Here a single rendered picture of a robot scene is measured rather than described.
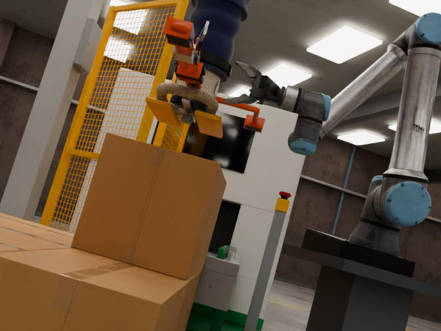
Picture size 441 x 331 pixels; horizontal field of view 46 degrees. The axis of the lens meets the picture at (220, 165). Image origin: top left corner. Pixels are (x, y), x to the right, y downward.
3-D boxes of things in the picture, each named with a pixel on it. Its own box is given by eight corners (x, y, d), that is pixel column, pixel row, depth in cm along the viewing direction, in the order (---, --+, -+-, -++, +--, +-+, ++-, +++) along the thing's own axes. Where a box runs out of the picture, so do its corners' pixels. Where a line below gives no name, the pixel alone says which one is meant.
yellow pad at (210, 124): (199, 132, 226) (202, 121, 226) (222, 138, 225) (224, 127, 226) (193, 114, 192) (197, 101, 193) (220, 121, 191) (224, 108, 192)
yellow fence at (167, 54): (12, 285, 359) (104, 4, 385) (25, 287, 366) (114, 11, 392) (84, 326, 301) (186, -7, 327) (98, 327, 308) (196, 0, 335)
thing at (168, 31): (166, 43, 155) (171, 27, 156) (190, 49, 155) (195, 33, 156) (163, 32, 147) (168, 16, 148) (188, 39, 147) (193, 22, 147)
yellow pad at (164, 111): (157, 121, 227) (160, 110, 227) (179, 127, 226) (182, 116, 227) (144, 101, 193) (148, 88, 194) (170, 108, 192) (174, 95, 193)
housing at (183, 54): (173, 59, 168) (177, 46, 168) (193, 65, 168) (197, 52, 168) (171, 52, 161) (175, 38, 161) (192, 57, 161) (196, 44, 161)
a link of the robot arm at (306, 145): (311, 158, 190) (319, 125, 191) (316, 155, 179) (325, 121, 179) (286, 151, 190) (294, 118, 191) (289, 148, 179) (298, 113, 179)
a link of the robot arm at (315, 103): (328, 121, 179) (335, 93, 179) (293, 112, 180) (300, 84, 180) (323, 125, 188) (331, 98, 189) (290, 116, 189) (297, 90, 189)
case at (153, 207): (115, 245, 232) (142, 159, 237) (202, 270, 228) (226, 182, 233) (70, 246, 173) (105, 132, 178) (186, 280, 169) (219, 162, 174)
